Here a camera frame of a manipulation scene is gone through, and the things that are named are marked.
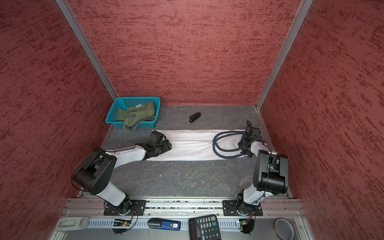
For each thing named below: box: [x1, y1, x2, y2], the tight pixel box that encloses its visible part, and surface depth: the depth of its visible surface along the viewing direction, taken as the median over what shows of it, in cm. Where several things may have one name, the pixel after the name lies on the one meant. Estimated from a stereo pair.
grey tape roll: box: [273, 217, 295, 240], surface depth 71 cm
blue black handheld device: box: [147, 218, 181, 231], surface depth 68 cm
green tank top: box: [117, 101, 156, 133], surface depth 102 cm
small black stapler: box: [189, 112, 201, 123], surface depth 115 cm
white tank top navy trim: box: [147, 129, 247, 161], surface depth 97 cm
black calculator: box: [188, 214, 222, 240], surface depth 69 cm
